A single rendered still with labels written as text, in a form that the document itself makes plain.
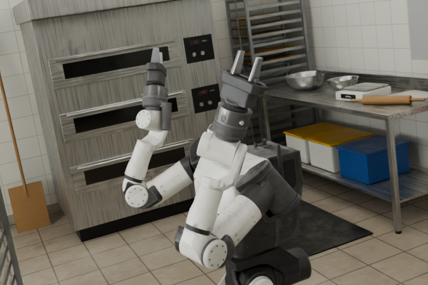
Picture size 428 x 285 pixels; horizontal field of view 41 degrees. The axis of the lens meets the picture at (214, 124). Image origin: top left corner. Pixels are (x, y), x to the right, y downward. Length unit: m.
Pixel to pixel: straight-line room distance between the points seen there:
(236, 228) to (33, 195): 4.14
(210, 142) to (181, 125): 3.52
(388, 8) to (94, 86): 2.50
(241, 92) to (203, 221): 0.34
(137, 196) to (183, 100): 2.99
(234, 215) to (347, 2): 4.10
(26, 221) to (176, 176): 3.69
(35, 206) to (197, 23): 2.24
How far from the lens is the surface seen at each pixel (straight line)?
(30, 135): 5.69
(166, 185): 1.99
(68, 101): 4.67
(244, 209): 1.54
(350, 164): 4.72
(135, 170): 1.99
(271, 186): 1.59
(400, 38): 4.96
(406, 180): 4.69
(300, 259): 1.99
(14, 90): 5.63
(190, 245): 1.46
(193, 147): 1.99
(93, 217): 4.90
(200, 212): 1.44
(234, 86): 1.39
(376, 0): 5.13
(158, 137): 2.03
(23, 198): 5.53
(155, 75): 1.99
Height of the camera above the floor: 1.77
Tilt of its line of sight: 12 degrees down
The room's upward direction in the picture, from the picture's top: 8 degrees counter-clockwise
